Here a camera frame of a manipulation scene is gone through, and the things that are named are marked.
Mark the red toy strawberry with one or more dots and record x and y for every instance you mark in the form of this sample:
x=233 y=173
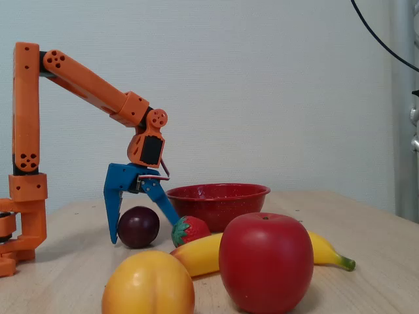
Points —
x=193 y=230

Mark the grey metal pole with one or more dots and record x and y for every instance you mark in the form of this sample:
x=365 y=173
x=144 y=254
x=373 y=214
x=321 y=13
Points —
x=404 y=163

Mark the silver metal clamp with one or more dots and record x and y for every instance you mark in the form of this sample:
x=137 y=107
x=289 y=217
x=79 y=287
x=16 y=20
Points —
x=415 y=131

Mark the yellow toy banana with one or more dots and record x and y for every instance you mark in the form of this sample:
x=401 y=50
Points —
x=199 y=255

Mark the yellow orange toy peach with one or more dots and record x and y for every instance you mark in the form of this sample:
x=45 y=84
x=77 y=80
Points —
x=147 y=284

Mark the red toy apple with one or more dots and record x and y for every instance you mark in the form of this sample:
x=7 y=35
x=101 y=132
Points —
x=265 y=261

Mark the red speckled enamel bowl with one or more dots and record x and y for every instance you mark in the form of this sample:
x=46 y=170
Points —
x=216 y=206

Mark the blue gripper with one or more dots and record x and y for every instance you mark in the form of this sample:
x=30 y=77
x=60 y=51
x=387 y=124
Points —
x=126 y=176

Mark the dark purple plum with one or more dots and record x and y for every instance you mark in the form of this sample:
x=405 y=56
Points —
x=138 y=227

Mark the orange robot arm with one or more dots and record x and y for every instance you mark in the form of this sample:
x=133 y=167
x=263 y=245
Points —
x=26 y=114

